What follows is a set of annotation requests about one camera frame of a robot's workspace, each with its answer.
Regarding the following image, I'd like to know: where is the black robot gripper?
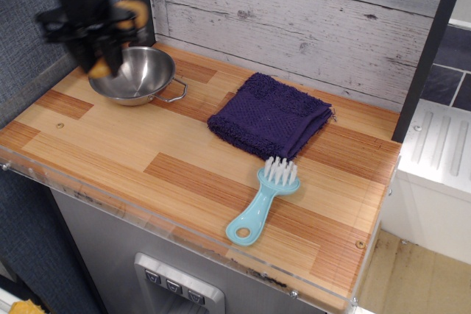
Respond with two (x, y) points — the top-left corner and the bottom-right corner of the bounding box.
(35, 0), (138, 76)

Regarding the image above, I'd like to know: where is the brown plastic chicken drumstick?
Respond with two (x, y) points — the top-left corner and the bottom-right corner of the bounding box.
(88, 0), (148, 79)

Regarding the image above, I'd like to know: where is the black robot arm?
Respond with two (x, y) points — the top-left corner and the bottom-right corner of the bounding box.
(36, 0), (149, 79)

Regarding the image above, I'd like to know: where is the clear acrylic table edge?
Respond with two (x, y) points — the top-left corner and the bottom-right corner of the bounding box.
(0, 144), (360, 311)

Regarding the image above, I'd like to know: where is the purple folded towel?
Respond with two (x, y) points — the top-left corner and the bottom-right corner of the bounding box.
(208, 73), (333, 160)

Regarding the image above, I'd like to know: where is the light blue dish brush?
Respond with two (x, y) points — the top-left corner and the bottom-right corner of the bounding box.
(226, 157), (300, 246)

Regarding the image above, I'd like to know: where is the grey toy fridge cabinet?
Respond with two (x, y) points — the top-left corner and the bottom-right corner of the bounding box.
(52, 190), (352, 313)

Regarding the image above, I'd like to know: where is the silver dispenser button panel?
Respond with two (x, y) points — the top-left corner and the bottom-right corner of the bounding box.
(134, 252), (226, 313)

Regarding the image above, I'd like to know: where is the yellow object bottom left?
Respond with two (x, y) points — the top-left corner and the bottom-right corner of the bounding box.
(8, 300), (46, 314)

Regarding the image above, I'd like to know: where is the white toy sink drainboard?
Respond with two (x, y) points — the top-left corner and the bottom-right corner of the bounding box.
(399, 99), (470, 193)

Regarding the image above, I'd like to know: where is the metal bowl with handles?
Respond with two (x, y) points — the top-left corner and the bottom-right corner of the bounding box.
(89, 46), (188, 107)

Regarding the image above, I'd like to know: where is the black right frame post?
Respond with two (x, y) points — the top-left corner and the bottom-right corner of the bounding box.
(392, 0), (457, 143)

